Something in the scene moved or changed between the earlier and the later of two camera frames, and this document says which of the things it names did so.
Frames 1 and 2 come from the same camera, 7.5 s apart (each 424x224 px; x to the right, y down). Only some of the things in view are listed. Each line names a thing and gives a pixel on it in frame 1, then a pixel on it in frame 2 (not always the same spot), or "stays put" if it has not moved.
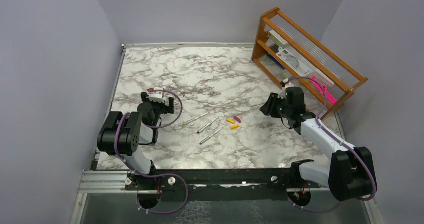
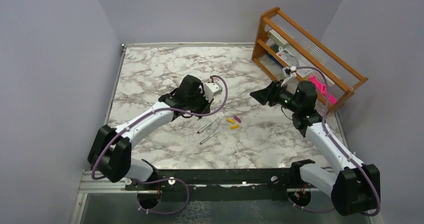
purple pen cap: [237, 119] stays put
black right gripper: [269, 108] to [270, 93]
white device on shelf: [294, 62] stays put
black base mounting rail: [221, 184] stays put
